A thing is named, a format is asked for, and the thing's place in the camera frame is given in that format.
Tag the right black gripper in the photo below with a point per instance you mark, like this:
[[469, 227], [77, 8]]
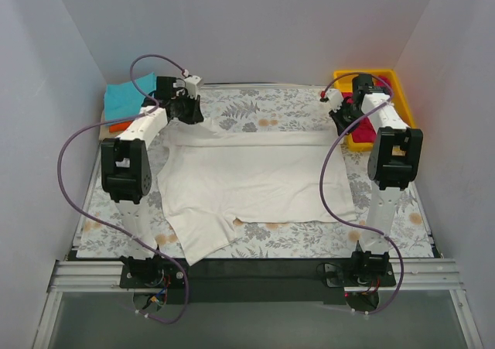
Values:
[[341, 119]]

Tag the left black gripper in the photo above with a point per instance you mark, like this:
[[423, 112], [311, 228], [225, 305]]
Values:
[[189, 111]]

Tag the white t shirt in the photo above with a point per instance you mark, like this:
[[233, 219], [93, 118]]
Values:
[[213, 178]]

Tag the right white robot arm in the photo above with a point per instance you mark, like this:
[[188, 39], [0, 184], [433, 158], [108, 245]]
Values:
[[392, 166]]

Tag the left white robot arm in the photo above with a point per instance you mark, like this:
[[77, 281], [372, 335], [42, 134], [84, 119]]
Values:
[[127, 177]]

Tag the magenta t shirt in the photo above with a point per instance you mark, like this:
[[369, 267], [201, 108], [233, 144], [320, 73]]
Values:
[[364, 132]]

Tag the yellow plastic bin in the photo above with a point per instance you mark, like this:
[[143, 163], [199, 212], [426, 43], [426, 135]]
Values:
[[344, 85]]

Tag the floral patterned table mat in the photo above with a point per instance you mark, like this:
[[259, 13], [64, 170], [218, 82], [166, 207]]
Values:
[[269, 109]]

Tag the folded teal t shirt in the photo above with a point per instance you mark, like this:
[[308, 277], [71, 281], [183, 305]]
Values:
[[124, 100]]

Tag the folded orange t shirt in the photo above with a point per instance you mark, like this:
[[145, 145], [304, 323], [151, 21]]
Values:
[[119, 127]]

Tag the folded beige t shirt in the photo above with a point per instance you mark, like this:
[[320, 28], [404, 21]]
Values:
[[105, 133]]

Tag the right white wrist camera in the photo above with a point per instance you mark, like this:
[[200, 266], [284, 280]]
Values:
[[334, 99]]

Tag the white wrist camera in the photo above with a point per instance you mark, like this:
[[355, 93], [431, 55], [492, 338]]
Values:
[[334, 99], [192, 84]]

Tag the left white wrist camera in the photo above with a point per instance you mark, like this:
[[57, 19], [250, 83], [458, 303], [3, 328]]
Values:
[[192, 84]]

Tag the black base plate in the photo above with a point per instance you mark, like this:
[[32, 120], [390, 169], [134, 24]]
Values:
[[249, 280]]

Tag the aluminium frame rail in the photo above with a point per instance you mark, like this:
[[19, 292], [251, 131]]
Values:
[[250, 303]]

